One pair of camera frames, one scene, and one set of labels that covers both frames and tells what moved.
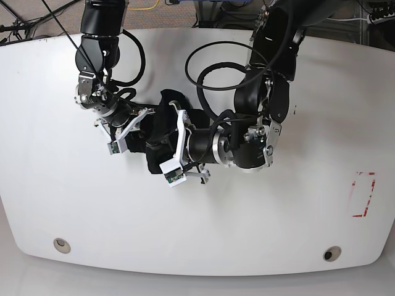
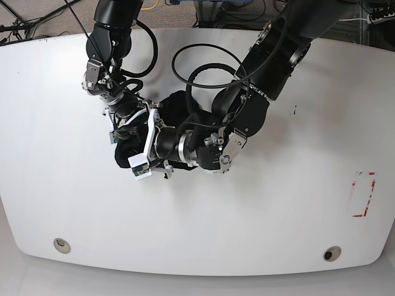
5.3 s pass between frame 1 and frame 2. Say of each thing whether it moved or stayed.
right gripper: moved
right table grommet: stayed
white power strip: stayed
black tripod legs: stayed
